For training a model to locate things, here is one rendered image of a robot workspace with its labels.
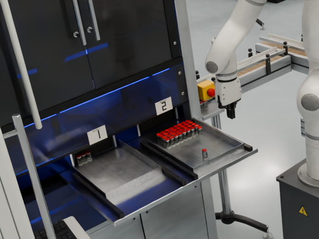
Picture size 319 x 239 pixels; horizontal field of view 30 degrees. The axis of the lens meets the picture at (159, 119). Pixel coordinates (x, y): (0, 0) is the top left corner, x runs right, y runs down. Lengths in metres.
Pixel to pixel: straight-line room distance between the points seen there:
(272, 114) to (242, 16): 2.60
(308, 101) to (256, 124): 2.48
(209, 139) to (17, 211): 1.07
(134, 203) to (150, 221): 0.58
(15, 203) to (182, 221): 1.33
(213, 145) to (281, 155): 1.62
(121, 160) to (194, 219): 0.63
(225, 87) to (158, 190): 0.47
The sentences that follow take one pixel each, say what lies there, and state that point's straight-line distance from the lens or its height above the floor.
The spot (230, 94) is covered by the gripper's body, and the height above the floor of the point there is 1.18.
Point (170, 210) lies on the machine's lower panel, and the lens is 2.88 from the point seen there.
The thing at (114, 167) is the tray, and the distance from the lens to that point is 2.51.
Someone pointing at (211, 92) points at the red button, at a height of 1.00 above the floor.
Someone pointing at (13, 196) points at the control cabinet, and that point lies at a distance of 1.78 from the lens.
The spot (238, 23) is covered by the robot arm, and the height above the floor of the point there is 1.47.
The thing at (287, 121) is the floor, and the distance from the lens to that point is 4.55.
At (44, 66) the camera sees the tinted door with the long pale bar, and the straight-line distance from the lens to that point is 2.32.
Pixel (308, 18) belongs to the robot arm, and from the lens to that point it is 2.04.
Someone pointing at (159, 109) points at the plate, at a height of 1.01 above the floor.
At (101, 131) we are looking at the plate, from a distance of 2.50.
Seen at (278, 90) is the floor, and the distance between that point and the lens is 5.04.
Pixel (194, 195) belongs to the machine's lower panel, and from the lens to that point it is 2.94.
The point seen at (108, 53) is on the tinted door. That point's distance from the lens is 2.43.
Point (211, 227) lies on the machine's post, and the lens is 3.11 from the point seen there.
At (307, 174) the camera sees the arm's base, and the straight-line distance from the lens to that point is 2.33.
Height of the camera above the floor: 2.15
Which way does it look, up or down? 27 degrees down
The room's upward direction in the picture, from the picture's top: 10 degrees counter-clockwise
